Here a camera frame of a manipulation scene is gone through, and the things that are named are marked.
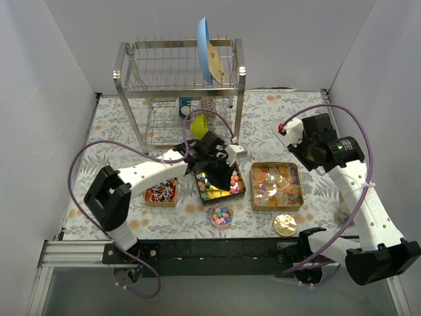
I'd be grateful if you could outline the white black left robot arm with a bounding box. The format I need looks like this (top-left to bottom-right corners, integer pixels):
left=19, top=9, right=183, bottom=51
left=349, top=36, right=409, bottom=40
left=84, top=132, right=244, bottom=263

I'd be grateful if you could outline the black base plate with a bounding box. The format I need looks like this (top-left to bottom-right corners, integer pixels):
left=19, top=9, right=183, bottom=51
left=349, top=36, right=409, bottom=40
left=101, top=237, right=339, bottom=279

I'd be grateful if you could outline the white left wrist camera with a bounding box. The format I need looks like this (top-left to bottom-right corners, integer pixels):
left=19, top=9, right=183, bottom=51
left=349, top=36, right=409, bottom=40
left=225, top=136, right=247, bottom=166

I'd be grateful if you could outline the gold jar lid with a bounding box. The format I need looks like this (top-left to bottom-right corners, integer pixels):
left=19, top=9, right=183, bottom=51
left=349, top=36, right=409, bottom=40
left=273, top=214, right=297, bottom=237

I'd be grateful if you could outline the floral table mat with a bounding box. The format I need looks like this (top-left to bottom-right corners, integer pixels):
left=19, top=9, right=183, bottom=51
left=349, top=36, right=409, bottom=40
left=64, top=90, right=340, bottom=240

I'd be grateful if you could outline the patterned paper cup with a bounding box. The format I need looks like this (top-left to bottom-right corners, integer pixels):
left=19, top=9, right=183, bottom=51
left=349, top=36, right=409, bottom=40
left=200, top=97, right=216, bottom=119

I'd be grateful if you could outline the black tin with star candies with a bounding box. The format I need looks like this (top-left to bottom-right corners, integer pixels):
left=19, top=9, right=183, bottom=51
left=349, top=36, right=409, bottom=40
left=194, top=163, right=246, bottom=205

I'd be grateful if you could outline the teal white cup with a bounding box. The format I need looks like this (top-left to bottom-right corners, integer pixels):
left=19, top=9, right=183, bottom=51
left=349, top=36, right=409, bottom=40
left=178, top=97, right=191, bottom=119

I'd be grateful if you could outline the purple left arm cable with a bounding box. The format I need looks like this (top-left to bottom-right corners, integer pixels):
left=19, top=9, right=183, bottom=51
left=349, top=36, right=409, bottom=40
left=68, top=110, right=236, bottom=299

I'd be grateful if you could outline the gold tin with lollipops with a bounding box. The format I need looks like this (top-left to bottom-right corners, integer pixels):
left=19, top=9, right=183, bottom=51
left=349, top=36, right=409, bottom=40
left=144, top=178, right=178, bottom=207

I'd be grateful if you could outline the clear plastic jar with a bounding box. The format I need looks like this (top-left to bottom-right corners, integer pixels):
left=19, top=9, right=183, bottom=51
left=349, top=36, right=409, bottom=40
left=209, top=203, right=234, bottom=230

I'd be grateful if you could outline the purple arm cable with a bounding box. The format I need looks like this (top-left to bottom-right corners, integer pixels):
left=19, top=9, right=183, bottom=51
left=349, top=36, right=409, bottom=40
left=68, top=110, right=236, bottom=299
left=279, top=103, right=376, bottom=286

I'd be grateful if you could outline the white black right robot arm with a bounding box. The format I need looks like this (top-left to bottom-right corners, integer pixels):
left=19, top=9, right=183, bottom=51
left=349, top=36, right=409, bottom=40
left=278, top=114, right=420, bottom=286

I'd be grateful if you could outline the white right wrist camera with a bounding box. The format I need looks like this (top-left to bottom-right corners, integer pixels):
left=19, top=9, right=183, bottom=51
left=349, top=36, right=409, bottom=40
left=271, top=118, right=303, bottom=148

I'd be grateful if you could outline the beige paper cup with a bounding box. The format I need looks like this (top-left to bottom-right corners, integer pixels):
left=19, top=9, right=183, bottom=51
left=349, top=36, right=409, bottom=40
left=334, top=194, right=351, bottom=226

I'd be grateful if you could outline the gold tin with popsicle candies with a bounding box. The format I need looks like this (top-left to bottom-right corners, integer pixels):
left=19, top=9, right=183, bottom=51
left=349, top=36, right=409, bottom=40
left=250, top=162, right=304, bottom=212

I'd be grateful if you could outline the stainless steel dish rack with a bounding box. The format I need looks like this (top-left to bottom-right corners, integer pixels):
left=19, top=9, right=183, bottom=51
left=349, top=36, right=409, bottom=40
left=112, top=38, right=246, bottom=151

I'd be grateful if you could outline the green bowl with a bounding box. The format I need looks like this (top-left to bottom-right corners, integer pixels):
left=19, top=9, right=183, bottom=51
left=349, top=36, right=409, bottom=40
left=190, top=114, right=209, bottom=140

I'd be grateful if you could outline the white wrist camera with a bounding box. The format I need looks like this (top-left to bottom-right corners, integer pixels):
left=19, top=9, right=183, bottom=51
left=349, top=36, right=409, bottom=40
left=271, top=118, right=303, bottom=148
left=225, top=136, right=247, bottom=166

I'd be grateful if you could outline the blue plate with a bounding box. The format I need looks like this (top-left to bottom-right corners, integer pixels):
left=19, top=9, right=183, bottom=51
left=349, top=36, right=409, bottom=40
left=197, top=17, right=213, bottom=84

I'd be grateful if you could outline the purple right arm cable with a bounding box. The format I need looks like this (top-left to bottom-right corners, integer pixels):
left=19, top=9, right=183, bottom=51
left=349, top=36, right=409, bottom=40
left=279, top=103, right=376, bottom=286

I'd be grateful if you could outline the beige patterned plate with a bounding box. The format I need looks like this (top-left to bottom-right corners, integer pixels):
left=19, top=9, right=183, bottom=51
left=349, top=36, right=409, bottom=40
left=207, top=42, right=226, bottom=84

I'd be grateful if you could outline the aluminium frame rail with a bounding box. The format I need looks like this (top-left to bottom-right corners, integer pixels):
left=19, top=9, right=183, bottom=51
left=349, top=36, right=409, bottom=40
left=29, top=240, right=410, bottom=315

